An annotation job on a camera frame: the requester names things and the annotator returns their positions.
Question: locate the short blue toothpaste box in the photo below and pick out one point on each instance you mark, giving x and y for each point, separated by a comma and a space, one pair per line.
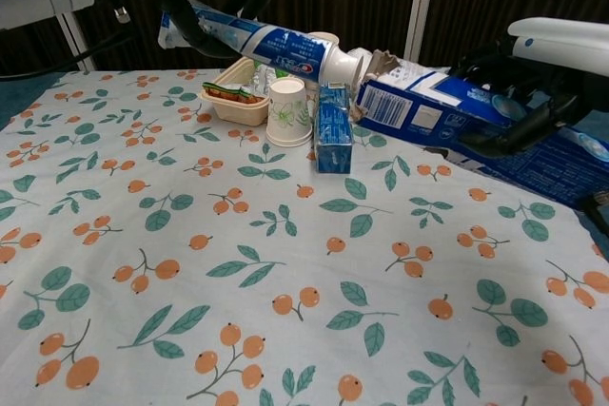
333, 135

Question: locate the floral orange fruit tablecloth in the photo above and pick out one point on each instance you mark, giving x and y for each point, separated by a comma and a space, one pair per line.
285, 282

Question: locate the long torn blue toothpaste box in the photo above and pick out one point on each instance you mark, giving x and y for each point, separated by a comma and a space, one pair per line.
414, 102

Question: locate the paper cup green flower print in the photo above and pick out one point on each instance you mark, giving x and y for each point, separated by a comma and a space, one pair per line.
285, 111

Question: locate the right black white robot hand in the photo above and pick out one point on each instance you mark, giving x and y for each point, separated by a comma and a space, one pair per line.
561, 42

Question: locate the orange green snack packet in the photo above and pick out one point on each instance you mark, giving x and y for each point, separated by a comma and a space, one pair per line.
228, 93

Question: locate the paper cup blue flower print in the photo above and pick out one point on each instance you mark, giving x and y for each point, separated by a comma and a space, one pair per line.
323, 37

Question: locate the beige plastic food container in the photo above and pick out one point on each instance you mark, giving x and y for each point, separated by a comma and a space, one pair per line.
238, 114

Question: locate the silver foil packet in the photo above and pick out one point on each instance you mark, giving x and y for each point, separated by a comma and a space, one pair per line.
261, 82

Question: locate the blue white toothpaste tube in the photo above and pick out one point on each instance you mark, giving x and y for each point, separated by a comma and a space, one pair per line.
285, 47

